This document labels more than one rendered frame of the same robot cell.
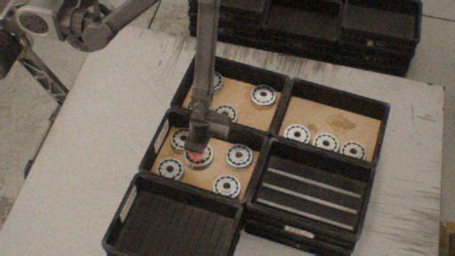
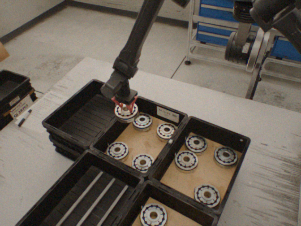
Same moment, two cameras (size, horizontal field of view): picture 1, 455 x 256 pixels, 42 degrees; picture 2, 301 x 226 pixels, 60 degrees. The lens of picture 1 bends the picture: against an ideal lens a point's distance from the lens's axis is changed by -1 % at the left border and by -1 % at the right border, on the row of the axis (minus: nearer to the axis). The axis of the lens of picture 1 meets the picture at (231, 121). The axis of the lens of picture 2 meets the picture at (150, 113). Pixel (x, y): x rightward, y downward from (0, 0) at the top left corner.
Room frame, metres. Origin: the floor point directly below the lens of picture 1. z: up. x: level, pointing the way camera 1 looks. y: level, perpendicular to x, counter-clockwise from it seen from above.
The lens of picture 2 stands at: (1.40, -0.65, 1.82)
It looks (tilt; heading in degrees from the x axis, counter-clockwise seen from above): 45 degrees down; 106
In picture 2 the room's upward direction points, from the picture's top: 2 degrees counter-clockwise
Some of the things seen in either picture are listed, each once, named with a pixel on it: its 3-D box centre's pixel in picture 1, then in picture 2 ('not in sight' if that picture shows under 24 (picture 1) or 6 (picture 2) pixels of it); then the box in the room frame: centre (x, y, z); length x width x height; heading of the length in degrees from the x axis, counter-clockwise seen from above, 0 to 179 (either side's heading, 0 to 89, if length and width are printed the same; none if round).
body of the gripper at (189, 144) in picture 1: (198, 133); (122, 89); (1.08, 0.10, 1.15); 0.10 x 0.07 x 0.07; 163
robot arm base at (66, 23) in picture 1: (73, 20); not in sight; (1.27, 0.49, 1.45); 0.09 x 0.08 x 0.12; 168
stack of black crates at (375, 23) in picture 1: (373, 43); not in sight; (2.24, -0.76, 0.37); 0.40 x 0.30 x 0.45; 78
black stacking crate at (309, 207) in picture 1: (310, 194); (86, 209); (1.03, -0.29, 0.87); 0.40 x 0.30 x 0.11; 73
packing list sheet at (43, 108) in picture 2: not in sight; (45, 109); (0.44, 0.31, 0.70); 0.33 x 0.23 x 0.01; 78
